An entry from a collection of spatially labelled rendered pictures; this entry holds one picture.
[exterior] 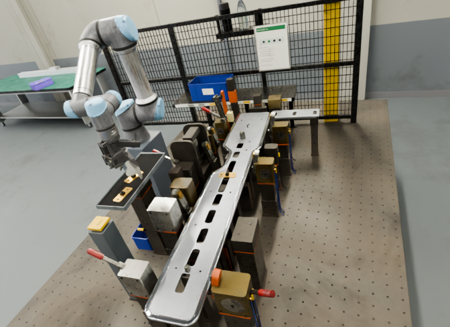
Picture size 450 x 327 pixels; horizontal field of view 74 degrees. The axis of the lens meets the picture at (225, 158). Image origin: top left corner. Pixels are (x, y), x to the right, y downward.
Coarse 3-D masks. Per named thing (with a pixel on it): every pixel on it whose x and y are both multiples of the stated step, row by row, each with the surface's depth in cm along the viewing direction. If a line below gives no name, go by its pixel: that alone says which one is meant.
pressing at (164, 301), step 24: (240, 120) 190; (264, 120) 184; (240, 168) 148; (216, 192) 136; (240, 192) 134; (192, 216) 126; (216, 216) 123; (192, 240) 115; (216, 240) 113; (168, 264) 108; (216, 264) 105; (168, 288) 100; (192, 288) 98; (168, 312) 93; (192, 312) 92
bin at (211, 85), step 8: (192, 80) 223; (200, 80) 229; (208, 80) 227; (216, 80) 225; (224, 80) 223; (192, 88) 217; (200, 88) 215; (208, 88) 213; (216, 88) 211; (224, 88) 209; (192, 96) 222; (200, 96) 219; (208, 96) 217
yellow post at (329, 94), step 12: (324, 12) 186; (336, 12) 184; (324, 24) 190; (336, 24) 188; (324, 36) 194; (336, 36) 192; (324, 48) 198; (336, 48) 196; (324, 60) 202; (324, 72) 207; (336, 72) 205; (324, 84) 212; (336, 84) 209; (324, 96) 217; (324, 108) 222; (336, 108) 219; (324, 120) 228; (336, 120) 225
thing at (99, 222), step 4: (96, 216) 113; (100, 216) 112; (96, 220) 111; (100, 220) 110; (104, 220) 110; (108, 220) 111; (92, 224) 109; (96, 224) 109; (100, 224) 108; (104, 224) 109; (88, 228) 108; (92, 228) 108; (96, 228) 107; (100, 228) 107
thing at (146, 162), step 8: (136, 160) 142; (144, 160) 140; (152, 160) 139; (144, 168) 134; (152, 168) 133; (128, 176) 131; (144, 176) 129; (120, 184) 127; (128, 184) 126; (136, 184) 125; (112, 192) 124; (104, 200) 120; (112, 200) 119; (128, 200) 117
